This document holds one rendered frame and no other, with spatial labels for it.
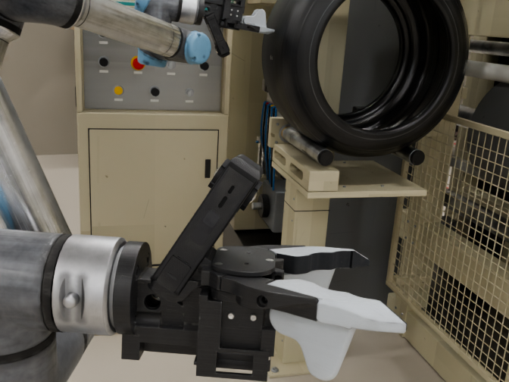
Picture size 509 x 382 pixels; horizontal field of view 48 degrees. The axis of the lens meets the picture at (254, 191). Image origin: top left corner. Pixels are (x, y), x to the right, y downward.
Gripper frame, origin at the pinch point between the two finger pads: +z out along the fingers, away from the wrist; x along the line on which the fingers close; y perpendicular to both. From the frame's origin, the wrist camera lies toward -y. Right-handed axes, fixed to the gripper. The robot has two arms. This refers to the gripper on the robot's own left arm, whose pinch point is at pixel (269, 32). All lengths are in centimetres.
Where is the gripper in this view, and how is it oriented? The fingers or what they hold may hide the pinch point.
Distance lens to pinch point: 157.1
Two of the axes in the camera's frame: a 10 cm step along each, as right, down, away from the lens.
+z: 9.5, 1.0, 2.8
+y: 1.8, -9.5, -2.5
